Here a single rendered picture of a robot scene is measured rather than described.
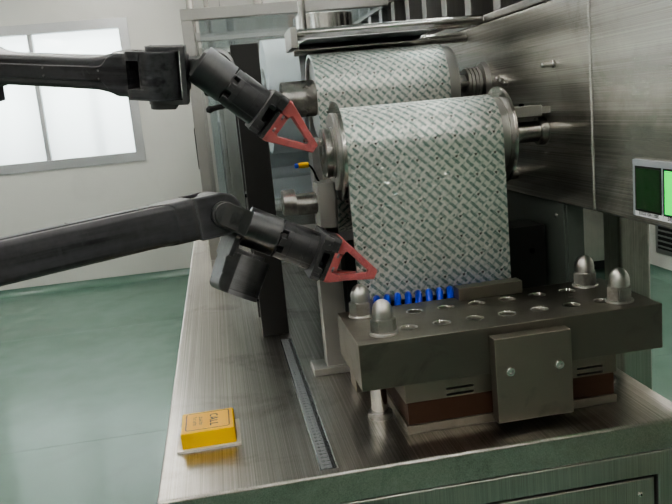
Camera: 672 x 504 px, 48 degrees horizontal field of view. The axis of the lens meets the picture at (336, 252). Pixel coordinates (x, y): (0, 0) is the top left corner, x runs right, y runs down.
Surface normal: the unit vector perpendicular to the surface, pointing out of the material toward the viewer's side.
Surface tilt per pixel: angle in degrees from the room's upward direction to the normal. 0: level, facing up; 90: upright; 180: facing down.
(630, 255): 90
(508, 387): 90
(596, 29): 90
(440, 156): 90
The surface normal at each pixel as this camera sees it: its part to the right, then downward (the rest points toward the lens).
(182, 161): 0.16, 0.17
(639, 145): -0.98, 0.12
